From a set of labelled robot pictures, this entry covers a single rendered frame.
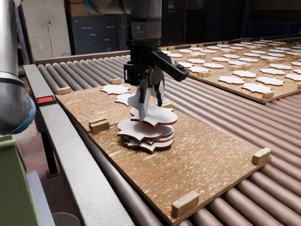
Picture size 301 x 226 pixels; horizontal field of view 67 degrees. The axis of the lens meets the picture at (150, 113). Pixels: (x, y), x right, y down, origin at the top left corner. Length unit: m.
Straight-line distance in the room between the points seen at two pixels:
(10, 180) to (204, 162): 0.42
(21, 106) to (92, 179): 0.27
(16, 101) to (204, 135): 0.53
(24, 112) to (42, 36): 4.79
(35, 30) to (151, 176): 5.02
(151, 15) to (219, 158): 0.39
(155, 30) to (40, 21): 4.90
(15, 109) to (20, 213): 0.28
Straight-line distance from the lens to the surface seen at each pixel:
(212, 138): 0.72
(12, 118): 0.67
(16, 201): 0.48
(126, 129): 0.66
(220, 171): 0.60
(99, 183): 0.58
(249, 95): 1.13
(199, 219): 0.51
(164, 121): 0.62
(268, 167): 0.68
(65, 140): 0.78
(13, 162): 0.43
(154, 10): 0.58
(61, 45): 5.54
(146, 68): 0.59
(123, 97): 1.00
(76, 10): 5.76
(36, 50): 5.45
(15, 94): 0.68
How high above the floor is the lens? 1.29
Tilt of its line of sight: 25 degrees down
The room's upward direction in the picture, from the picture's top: straight up
